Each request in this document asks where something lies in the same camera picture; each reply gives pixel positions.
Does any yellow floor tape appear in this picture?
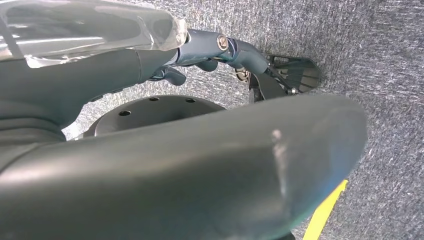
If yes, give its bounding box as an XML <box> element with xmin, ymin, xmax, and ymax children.
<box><xmin>302</xmin><ymin>179</ymin><xmax>349</xmax><ymax>240</ymax></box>

